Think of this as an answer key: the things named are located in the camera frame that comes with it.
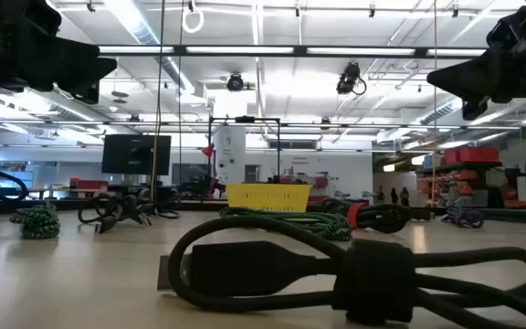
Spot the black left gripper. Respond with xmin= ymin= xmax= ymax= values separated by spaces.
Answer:
xmin=0 ymin=0 xmax=119 ymax=105

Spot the purple braided cable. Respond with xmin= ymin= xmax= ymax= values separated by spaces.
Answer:
xmin=440 ymin=204 xmax=486 ymax=229

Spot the brown cable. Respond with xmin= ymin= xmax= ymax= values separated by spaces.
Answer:
xmin=78 ymin=194 xmax=153 ymax=235

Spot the green braided cable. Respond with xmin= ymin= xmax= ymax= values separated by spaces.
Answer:
xmin=8 ymin=200 xmax=62 ymax=240
xmin=218 ymin=206 xmax=353 ymax=242

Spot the black cable with red strap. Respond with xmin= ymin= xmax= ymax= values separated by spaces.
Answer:
xmin=320 ymin=196 xmax=414 ymax=235

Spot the thin black cable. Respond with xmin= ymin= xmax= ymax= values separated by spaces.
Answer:
xmin=137 ymin=189 xmax=183 ymax=219

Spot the thick black strapped USB cable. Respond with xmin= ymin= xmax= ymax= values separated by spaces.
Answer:
xmin=156 ymin=214 xmax=526 ymax=329

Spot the large red storage bin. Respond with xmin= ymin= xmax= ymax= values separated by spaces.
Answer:
xmin=444 ymin=146 xmax=500 ymax=165

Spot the shelf with orange bins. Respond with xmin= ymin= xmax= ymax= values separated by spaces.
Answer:
xmin=416 ymin=145 xmax=526 ymax=210

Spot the black monitor screen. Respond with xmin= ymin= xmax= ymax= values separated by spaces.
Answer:
xmin=101 ymin=133 xmax=173 ymax=176

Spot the red box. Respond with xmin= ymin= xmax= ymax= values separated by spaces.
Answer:
xmin=69 ymin=177 xmax=110 ymax=192

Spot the overhead beam with light strips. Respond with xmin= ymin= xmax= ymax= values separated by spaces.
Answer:
xmin=97 ymin=44 xmax=489 ymax=59

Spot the yellow plastic basket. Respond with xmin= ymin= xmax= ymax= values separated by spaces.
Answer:
xmin=225 ymin=182 xmax=313 ymax=213

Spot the yellow hanging cord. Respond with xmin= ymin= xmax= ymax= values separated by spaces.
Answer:
xmin=430 ymin=0 xmax=438 ymax=207

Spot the black hanging cable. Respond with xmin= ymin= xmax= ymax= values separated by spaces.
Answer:
xmin=151 ymin=0 xmax=166 ymax=203
xmin=176 ymin=0 xmax=184 ymax=202

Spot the white cable ring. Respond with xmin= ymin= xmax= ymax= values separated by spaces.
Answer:
xmin=181 ymin=6 xmax=205 ymax=35

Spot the black rig-mounted camera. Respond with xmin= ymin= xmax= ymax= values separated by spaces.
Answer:
xmin=335 ymin=62 xmax=368 ymax=97

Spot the black looped hose cable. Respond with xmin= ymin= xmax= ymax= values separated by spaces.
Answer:
xmin=0 ymin=157 xmax=30 ymax=203

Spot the black overhead camera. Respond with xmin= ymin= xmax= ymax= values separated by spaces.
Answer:
xmin=226 ymin=72 xmax=245 ymax=92

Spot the black frame stand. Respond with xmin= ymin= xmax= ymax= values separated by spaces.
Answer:
xmin=206 ymin=115 xmax=282 ymax=202

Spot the black aluminium table frame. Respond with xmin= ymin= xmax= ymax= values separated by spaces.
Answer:
xmin=0 ymin=196 xmax=526 ymax=226

